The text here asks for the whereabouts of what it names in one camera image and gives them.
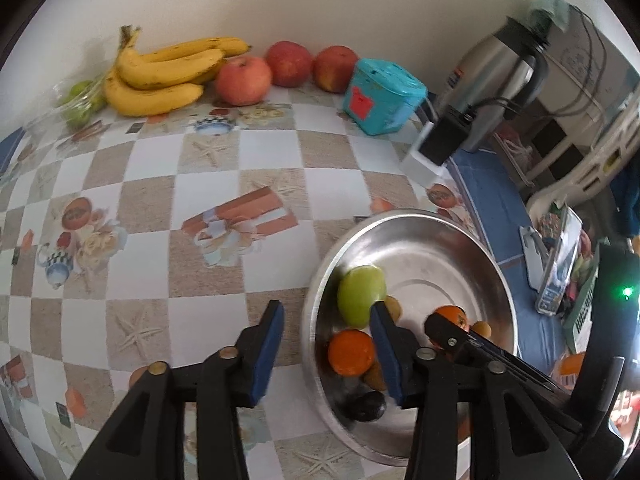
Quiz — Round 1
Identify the black cable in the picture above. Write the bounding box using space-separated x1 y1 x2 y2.
465 94 542 124

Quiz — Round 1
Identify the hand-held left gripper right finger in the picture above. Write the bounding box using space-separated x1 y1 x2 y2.
370 301 583 480

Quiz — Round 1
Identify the yellow banana bunch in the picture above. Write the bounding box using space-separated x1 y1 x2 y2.
102 25 252 118

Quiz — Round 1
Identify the green apple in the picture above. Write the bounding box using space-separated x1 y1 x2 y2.
337 266 387 328

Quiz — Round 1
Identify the smartphone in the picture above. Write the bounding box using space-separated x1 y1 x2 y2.
536 207 584 316

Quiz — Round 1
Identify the orange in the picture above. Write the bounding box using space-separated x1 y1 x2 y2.
327 329 377 378
432 305 471 334

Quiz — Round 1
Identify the white phone stand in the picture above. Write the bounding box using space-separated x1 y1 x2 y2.
519 225 551 291

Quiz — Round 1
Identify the white plastic chair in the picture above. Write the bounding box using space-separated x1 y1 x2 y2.
525 105 640 211

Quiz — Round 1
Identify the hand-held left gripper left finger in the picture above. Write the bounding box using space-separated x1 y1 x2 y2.
67 300 286 480

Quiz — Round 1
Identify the dark purple plum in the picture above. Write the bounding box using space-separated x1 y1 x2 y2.
347 391 387 424

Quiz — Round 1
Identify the teal plastic box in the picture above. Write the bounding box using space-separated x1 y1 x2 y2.
342 58 428 137

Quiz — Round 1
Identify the steel basin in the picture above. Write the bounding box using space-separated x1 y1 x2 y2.
300 209 519 467

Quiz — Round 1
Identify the plastic bag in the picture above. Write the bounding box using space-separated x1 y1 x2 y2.
495 127 534 184

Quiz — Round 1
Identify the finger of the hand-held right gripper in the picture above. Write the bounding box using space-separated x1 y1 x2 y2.
424 312 582 427

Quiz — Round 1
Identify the white power base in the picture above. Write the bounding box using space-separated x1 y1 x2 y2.
399 110 451 186

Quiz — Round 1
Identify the steel thermos jug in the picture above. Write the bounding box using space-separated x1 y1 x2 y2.
440 16 551 154

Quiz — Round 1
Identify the red apple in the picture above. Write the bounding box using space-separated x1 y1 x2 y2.
312 46 360 94
215 56 273 107
264 41 314 89

